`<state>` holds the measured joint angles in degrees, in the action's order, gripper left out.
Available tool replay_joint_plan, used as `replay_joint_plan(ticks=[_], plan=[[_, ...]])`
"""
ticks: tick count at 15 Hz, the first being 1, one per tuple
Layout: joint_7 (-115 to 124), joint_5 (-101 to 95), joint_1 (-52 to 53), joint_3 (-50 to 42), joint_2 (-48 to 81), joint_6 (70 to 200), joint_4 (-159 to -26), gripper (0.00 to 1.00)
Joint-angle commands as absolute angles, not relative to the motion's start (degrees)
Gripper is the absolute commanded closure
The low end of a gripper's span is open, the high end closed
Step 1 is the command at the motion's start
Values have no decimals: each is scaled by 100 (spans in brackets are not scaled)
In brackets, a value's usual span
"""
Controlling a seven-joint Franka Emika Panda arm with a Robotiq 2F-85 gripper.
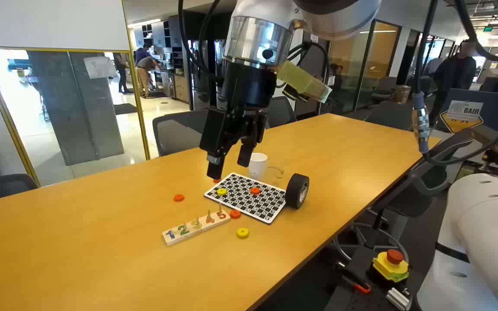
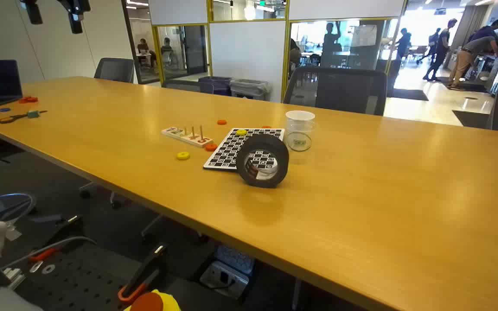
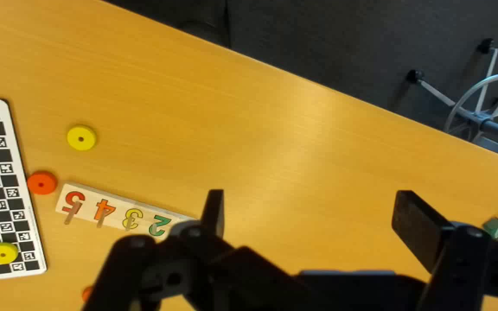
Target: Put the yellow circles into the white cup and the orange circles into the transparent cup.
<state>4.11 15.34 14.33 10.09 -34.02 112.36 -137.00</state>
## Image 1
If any red handled tool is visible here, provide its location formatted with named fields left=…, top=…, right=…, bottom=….
left=339, top=275, right=374, bottom=298

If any black white marker calibration board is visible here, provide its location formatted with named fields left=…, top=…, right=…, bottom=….
left=202, top=172, right=291, bottom=227

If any white yellow sign board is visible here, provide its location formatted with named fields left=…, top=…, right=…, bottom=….
left=438, top=99, right=486, bottom=135

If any yellow red emergency stop button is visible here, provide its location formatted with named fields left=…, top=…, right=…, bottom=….
left=372, top=248, right=412, bottom=286

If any small white box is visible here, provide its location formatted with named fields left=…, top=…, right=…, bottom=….
left=386, top=286, right=413, bottom=311

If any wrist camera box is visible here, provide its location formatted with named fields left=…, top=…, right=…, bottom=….
left=275, top=59, right=332, bottom=106

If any person in black jacket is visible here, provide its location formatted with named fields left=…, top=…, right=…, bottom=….
left=431, top=39, right=479, bottom=127

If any black tape roll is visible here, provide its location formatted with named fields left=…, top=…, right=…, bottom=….
left=284, top=173, right=311, bottom=211

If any wooden number peg board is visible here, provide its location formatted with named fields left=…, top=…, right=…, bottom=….
left=161, top=206, right=232, bottom=248

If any person in blue shirt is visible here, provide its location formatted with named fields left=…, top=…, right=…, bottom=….
left=133, top=39, right=159, bottom=99

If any dark grey office chair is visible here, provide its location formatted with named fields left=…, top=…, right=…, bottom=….
left=368, top=123, right=498, bottom=223
left=150, top=109, right=211, bottom=158
left=367, top=99, right=415, bottom=132
left=0, top=173, right=38, bottom=206
left=265, top=96, right=297, bottom=130

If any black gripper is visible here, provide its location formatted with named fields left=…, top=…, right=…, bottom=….
left=199, top=61, right=278, bottom=180

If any person in dark clothes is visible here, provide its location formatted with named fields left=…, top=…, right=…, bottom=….
left=114, top=52, right=130, bottom=96

